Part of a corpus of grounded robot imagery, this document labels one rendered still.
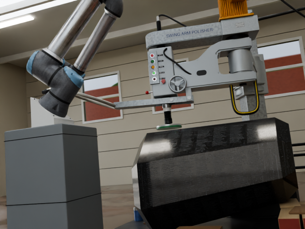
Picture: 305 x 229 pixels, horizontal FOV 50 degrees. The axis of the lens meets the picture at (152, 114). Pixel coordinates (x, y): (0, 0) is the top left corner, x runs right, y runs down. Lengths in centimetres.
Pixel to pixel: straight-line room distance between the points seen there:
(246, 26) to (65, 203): 197
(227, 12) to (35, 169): 197
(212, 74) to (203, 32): 37
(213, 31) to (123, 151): 706
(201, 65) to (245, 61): 36
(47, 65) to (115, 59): 800
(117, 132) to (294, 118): 476
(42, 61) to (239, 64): 156
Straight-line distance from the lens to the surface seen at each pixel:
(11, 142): 207
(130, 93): 961
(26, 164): 200
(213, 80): 277
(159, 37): 289
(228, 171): 235
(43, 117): 206
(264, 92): 344
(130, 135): 947
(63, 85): 206
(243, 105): 349
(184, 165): 239
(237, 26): 290
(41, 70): 209
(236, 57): 285
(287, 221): 212
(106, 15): 218
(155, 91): 277
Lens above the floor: 60
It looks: 8 degrees up
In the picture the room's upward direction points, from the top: 5 degrees counter-clockwise
